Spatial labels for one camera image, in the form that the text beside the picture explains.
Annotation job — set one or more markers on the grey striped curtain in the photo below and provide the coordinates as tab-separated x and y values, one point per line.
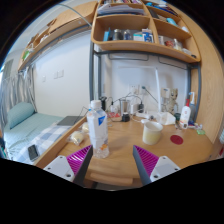
16	90

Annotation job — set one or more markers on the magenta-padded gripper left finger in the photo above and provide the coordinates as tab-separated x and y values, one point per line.
60	166

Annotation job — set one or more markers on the white power strip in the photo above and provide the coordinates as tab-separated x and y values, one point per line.
145	115

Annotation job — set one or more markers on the wooden figurine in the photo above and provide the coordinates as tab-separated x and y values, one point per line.
172	96

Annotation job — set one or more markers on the steel cup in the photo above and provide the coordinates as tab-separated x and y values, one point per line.
125	106

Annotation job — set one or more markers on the bagged round white item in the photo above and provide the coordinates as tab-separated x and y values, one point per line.
77	137

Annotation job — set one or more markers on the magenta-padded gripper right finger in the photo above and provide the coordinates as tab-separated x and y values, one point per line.
165	168

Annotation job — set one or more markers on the white square wall box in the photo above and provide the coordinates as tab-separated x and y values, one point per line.
165	92

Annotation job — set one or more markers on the blue plaid blanket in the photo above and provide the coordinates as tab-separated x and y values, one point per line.
46	140

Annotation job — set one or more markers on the flat round red coaster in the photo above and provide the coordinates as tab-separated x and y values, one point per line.
176	139

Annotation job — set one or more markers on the white wall outlet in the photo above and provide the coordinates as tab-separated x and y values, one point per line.
134	89

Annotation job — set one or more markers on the white power adapter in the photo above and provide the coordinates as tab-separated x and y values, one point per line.
134	109

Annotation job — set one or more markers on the small black charger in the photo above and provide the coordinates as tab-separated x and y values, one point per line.
125	117

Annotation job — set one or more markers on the white wall switch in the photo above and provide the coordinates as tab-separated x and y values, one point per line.
59	74

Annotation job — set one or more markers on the clear plastic water bottle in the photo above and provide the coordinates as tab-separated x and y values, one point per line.
97	131

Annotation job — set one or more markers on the black plug adapter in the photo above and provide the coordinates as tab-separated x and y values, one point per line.
141	107

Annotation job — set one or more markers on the green pillow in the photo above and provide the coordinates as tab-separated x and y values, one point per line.
20	113

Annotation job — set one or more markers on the small green pack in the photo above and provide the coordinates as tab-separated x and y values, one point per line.
200	131

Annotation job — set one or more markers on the black phone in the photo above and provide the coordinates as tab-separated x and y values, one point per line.
33	152

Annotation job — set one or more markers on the white tissue pack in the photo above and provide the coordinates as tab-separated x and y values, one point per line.
166	118

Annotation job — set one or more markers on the grey metal frame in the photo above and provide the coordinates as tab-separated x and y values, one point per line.
91	73

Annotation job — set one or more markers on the black handheld device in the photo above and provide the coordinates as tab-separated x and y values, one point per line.
103	102

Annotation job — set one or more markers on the white pump lotion bottle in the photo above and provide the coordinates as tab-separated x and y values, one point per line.
185	115

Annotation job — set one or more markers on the cream plastic cup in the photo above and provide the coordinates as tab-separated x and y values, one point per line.
151	133

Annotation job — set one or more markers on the wooden shelf unit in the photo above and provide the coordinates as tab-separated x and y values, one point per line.
140	46

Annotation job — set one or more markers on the wooden upper bunk board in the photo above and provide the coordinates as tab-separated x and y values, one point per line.
66	20

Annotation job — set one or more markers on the dark laptop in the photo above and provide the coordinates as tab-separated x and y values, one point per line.
69	120

